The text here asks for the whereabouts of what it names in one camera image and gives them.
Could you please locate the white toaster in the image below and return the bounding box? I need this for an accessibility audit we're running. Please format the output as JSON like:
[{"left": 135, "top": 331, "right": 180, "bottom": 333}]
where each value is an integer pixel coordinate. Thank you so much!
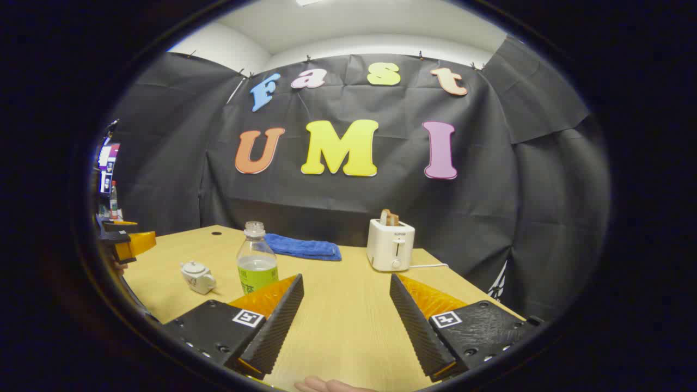
[{"left": 366, "top": 218, "right": 415, "bottom": 272}]

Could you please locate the green label water bottle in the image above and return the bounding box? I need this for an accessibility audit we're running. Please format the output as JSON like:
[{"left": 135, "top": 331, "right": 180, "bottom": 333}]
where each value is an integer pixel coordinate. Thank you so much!
[{"left": 236, "top": 221, "right": 279, "bottom": 295}]

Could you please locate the computer monitor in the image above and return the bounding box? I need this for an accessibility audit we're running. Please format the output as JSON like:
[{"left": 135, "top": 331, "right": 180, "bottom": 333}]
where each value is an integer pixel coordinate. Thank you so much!
[{"left": 98, "top": 143, "right": 120, "bottom": 194}]

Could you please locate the white floral teacup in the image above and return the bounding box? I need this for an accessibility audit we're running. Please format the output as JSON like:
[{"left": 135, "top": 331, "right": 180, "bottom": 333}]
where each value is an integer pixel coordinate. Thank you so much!
[{"left": 180, "top": 261, "right": 217, "bottom": 295}]

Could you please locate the black backdrop cloth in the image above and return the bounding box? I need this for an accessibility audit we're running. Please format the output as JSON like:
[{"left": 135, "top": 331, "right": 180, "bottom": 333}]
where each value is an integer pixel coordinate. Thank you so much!
[{"left": 106, "top": 35, "right": 610, "bottom": 322}]

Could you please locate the blue towel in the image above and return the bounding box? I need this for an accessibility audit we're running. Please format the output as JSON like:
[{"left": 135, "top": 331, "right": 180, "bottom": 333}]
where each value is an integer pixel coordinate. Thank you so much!
[{"left": 265, "top": 234, "right": 343, "bottom": 262}]

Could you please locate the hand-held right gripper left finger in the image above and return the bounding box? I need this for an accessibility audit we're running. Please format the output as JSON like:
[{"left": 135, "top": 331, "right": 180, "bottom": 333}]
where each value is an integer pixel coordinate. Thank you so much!
[{"left": 162, "top": 273, "right": 304, "bottom": 381}]

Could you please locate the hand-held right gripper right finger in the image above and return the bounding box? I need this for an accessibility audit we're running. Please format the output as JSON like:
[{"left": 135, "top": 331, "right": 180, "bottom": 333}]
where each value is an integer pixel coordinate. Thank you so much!
[{"left": 389, "top": 273, "right": 545, "bottom": 383}]

